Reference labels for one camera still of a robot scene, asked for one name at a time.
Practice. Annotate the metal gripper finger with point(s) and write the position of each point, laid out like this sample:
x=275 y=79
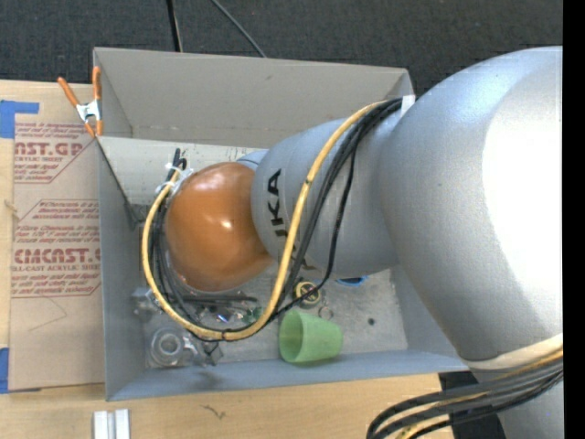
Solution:
x=145 y=303
x=209 y=352

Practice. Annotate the clear glass jar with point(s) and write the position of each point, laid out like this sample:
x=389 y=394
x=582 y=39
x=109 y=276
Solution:
x=168 y=345

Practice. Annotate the yellow and black round thing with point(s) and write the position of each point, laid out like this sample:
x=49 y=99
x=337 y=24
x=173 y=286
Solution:
x=305 y=292

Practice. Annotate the green plastic cup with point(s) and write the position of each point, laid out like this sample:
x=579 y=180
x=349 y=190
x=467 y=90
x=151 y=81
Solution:
x=315 y=339

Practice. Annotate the brown cardboard board red print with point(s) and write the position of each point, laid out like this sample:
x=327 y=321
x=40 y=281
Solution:
x=55 y=327

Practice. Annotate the blue flat thing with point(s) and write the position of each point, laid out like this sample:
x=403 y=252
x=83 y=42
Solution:
x=351 y=281

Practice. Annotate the grey metal bin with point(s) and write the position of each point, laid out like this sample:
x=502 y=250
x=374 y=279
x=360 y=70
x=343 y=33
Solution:
x=256 y=103

